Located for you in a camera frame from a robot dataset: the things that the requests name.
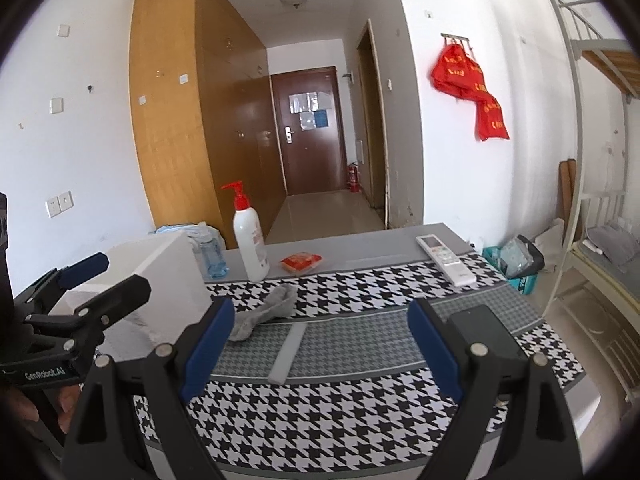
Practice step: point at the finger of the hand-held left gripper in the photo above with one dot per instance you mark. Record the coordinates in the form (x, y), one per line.
(120, 300)
(82, 270)

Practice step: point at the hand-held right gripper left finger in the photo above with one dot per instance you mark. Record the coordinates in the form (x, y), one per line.
(210, 345)

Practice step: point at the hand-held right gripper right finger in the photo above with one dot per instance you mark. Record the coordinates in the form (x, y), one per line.
(430, 345)

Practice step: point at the white foam box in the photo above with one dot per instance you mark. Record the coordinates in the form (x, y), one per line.
(160, 280)

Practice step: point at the grey sock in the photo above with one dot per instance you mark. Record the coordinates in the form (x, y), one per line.
(275, 305)

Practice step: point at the person's left hand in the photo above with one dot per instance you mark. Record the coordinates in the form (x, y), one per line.
(22, 407)

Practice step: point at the black smartphone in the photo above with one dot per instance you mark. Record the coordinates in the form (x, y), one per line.
(487, 325)

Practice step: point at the clear plastic water bottle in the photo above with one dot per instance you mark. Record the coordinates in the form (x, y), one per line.
(212, 260)

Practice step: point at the white remote control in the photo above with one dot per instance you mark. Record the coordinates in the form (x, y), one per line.
(447, 260)

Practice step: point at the white lotion bottle red pump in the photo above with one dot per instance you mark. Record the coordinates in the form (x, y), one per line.
(250, 240)

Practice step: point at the red snack packet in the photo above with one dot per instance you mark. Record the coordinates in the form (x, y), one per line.
(301, 263)

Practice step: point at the waste bin with plastic bag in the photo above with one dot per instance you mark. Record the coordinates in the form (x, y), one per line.
(520, 260)

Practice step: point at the white tote bag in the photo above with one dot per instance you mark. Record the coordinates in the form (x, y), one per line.
(552, 242)

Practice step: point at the wooden wardrobe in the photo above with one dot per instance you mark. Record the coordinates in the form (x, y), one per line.
(170, 135)

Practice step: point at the red fire extinguisher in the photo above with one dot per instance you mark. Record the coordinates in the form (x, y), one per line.
(353, 177)

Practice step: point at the wooden boards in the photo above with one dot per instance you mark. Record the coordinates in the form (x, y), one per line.
(567, 190)

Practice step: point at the grey cloth on bed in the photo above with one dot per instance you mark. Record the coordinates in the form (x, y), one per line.
(612, 245)

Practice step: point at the brown entrance door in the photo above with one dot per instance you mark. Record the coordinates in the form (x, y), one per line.
(315, 160)

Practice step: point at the blue notice on door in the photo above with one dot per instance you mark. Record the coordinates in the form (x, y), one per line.
(315, 119)

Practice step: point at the white metal bunk bed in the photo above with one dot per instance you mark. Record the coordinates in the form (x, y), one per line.
(580, 135)

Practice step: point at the silver paper on door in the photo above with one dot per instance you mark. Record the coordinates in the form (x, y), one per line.
(302, 101)

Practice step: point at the red cloth bags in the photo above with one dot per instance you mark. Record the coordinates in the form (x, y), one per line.
(467, 80)

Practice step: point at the white wall socket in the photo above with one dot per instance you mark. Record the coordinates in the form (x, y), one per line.
(66, 202)
(53, 206)

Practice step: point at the white wall switch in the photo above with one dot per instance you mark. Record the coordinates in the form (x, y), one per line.
(56, 106)

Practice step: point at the wooden side door frame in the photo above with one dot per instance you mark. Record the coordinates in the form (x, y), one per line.
(382, 135)

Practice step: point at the small white wall plate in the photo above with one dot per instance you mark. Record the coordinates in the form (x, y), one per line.
(63, 30)

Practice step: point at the metal wall hook rack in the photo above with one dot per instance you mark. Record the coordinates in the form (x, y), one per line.
(455, 37)

